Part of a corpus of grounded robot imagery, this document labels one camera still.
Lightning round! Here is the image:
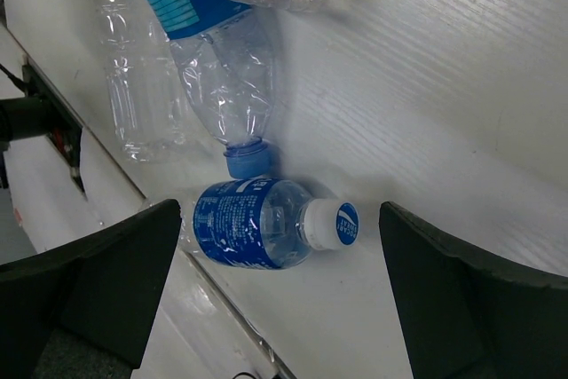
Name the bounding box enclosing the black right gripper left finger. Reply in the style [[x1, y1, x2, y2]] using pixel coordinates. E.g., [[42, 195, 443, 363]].
[[1, 200, 181, 378]]

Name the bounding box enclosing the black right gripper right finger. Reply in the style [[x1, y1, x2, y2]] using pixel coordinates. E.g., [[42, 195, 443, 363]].
[[378, 201, 567, 378]]

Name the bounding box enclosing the small blue Pocari bottle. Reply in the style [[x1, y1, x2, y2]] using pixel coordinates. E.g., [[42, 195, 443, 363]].
[[177, 178, 359, 270]]

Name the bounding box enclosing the black left robot arm base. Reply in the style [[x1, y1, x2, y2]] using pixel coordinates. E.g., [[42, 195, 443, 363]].
[[1, 64, 85, 192]]

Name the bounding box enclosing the clear label-free plastic bottle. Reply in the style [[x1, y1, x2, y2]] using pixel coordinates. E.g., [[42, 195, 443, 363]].
[[94, 0, 191, 162]]

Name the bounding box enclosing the crushed bottle light-blue label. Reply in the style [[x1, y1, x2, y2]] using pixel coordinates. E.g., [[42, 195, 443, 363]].
[[147, 0, 275, 179]]

